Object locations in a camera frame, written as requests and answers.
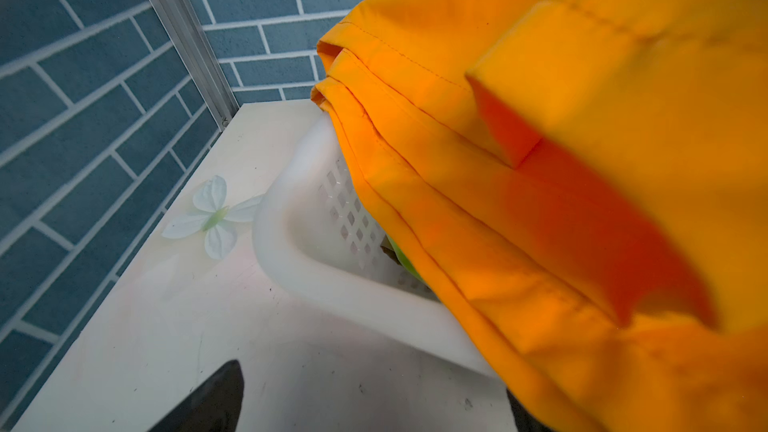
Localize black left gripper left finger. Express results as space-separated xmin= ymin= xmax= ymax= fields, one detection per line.
xmin=150 ymin=360 xmax=244 ymax=432

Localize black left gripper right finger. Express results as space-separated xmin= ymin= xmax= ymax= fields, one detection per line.
xmin=506 ymin=390 xmax=552 ymax=432

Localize orange shorts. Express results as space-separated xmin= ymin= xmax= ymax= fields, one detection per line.
xmin=312 ymin=0 xmax=767 ymax=431

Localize neon green shorts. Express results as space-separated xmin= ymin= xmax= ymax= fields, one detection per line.
xmin=387 ymin=237 xmax=424 ymax=282

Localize white plastic laundry basket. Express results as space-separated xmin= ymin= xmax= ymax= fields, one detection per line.
xmin=252 ymin=114 xmax=497 ymax=378

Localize aluminium corner post left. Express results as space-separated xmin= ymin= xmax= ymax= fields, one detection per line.
xmin=149 ymin=0 xmax=239 ymax=130

